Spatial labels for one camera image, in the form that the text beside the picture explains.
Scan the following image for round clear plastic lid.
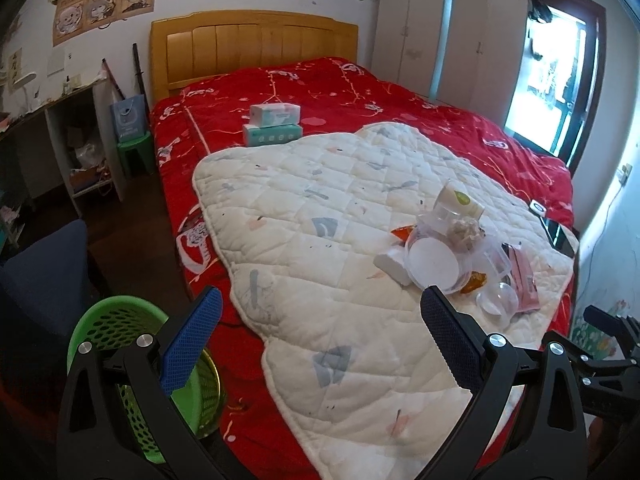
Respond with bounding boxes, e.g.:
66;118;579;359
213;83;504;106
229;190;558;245
404;232;471;295

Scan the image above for white foam block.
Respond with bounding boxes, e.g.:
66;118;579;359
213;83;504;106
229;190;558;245
373;245;411;286

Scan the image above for orange snack wrapper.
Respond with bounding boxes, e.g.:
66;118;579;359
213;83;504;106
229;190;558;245
392;226;416;244

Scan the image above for green plastic waste basket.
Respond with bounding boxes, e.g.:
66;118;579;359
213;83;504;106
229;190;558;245
67;296;224;464

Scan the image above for black smartphone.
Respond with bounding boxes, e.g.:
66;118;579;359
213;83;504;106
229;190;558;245
528;200;576;259

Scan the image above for small clear dome lid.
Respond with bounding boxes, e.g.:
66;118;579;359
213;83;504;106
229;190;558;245
476;282;518;328

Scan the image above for small orange wrapper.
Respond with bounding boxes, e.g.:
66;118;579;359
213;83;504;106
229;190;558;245
460;271;488;295

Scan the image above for blue chair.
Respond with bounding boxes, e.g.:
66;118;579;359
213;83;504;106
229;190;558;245
1;220;90;338

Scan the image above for crumpled white tissue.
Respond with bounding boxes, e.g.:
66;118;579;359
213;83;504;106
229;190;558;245
446;217;486;252

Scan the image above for white paper cup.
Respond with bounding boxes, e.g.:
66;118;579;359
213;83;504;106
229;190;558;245
433;180;485;220

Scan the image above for clear lid with dome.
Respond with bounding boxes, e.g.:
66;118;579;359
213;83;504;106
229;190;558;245
416;210;450;240

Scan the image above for window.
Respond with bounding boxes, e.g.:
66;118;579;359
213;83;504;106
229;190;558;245
506;0;606;172

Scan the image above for white quilted blanket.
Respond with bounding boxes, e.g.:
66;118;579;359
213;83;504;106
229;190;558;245
192;122;573;479

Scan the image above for green plastic stool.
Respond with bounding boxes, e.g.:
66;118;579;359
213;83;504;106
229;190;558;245
117;131;155;179

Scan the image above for wooden desk shelf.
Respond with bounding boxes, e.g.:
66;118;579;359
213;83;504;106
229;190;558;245
1;78;127;247

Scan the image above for blue paper bag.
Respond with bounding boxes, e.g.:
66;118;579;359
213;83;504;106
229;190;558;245
110;94;146;142

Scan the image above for teal tissue box bottom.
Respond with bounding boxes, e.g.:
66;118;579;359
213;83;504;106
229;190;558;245
243;125;303;148

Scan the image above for white wardrobe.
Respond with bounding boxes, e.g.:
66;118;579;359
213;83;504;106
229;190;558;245
371;0;529;128

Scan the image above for white tissue pack top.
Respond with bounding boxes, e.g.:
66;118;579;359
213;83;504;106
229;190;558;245
248;103;300;128

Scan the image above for white desk lamp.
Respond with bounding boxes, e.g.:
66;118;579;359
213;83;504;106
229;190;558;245
12;72;37;106

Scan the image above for red patterned bedspread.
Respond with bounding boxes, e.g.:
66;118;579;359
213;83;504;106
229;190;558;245
151;56;574;479

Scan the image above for wooden headboard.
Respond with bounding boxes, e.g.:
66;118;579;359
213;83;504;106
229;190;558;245
149;10;359;103

